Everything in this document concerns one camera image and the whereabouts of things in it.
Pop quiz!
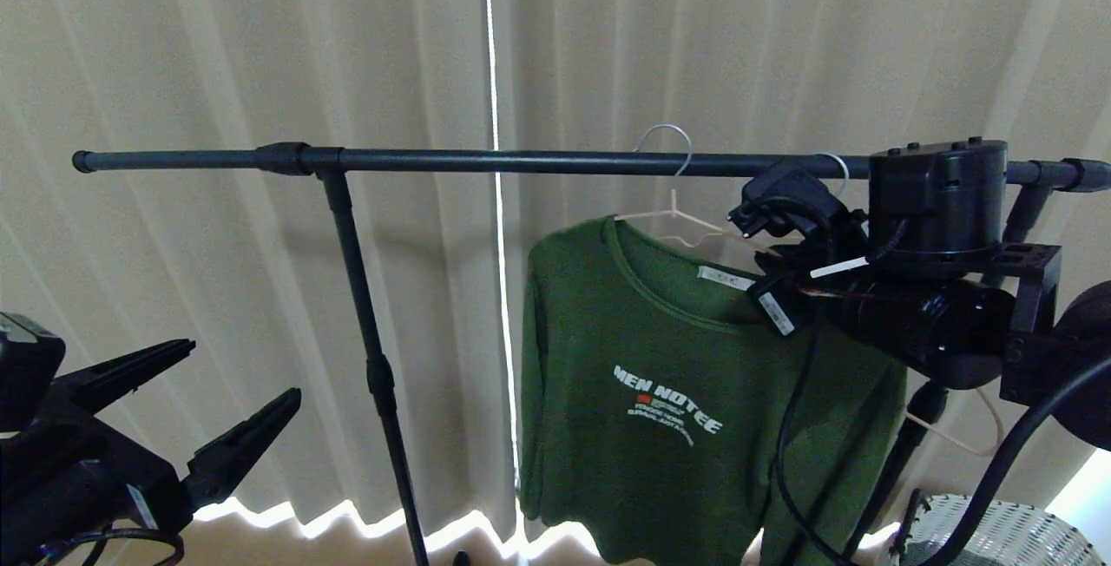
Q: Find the black clothes rack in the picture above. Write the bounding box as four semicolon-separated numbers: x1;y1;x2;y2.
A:
72;142;1111;566

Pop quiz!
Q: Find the white laundry basket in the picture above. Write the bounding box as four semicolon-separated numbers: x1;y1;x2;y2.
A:
894;490;1086;566

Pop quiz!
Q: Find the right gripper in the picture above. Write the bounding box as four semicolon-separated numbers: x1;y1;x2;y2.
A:
746;269;1018;391

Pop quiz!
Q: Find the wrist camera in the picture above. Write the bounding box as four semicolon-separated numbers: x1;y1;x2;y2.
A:
0;314;67;433
727;160;869;259

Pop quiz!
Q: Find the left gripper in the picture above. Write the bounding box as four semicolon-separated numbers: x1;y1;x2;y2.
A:
0;338;303;566

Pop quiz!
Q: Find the beige curtain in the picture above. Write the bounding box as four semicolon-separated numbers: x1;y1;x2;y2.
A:
0;0;1111;550

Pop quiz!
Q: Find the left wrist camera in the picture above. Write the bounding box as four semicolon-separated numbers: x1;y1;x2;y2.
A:
0;314;67;433

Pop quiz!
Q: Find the pink clothes hanger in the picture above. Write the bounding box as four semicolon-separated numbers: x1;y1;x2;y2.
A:
615;123;782;250
814;153;1006;457

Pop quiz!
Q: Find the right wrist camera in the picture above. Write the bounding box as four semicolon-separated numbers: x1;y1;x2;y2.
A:
727;160;869;259

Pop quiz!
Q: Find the green shirt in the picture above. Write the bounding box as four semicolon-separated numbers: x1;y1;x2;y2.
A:
519;216;909;566

